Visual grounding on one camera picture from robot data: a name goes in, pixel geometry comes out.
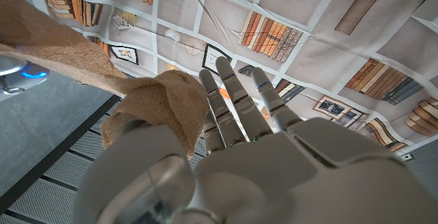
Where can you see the printed bookshelf backdrop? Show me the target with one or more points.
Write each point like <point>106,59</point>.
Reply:
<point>342,63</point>

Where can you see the dark grey door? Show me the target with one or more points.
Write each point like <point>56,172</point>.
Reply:
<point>427,169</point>

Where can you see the small white metal bracket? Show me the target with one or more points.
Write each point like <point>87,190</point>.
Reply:
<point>407,156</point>

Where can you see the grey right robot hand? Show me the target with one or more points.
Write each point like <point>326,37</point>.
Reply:
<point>20,76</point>

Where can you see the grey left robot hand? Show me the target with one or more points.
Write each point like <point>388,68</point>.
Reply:
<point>273,183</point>

